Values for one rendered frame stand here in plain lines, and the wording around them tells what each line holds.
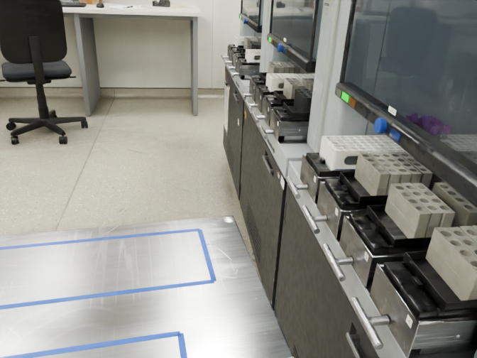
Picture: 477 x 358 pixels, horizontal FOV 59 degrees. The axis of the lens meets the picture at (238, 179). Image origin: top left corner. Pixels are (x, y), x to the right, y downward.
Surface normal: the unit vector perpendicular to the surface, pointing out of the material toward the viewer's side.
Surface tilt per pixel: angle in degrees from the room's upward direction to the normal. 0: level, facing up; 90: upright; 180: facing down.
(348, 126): 90
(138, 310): 0
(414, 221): 90
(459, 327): 90
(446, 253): 90
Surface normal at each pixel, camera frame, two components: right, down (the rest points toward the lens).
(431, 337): 0.14, 0.44
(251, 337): 0.04, -0.90
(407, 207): -0.99, 0.02
